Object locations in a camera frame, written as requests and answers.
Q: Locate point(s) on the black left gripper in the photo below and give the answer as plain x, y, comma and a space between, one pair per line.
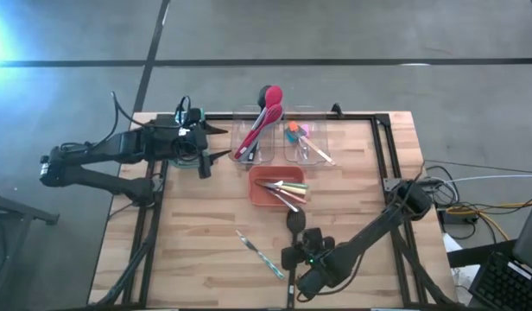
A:
179, 140

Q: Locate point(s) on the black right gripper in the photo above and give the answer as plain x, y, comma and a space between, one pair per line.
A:
309, 250

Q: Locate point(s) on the black slotted spoon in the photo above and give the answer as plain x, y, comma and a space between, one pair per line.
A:
295, 220

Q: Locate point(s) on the red slotted spoon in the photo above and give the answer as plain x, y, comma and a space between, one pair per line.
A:
272, 114

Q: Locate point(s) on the black solid spoon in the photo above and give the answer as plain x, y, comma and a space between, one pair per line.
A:
261, 93

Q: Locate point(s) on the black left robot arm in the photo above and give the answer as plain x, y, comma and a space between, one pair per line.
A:
97, 149

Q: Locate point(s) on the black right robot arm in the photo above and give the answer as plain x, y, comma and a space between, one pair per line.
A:
378, 224

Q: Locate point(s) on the clear plastic bin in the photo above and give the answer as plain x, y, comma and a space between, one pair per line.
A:
240, 129
320, 129

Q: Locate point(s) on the orange plastic bin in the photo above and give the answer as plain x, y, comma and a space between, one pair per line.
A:
259, 196

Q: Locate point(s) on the black power box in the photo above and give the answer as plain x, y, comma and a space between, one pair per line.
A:
456, 218

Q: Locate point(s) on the white paper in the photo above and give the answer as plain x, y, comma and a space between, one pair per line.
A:
464, 276

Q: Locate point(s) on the black metal stand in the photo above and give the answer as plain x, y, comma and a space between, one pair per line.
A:
33, 212

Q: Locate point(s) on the black laptop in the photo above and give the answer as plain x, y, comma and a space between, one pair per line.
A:
503, 285

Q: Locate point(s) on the black table frame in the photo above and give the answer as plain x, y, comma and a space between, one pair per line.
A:
359, 116

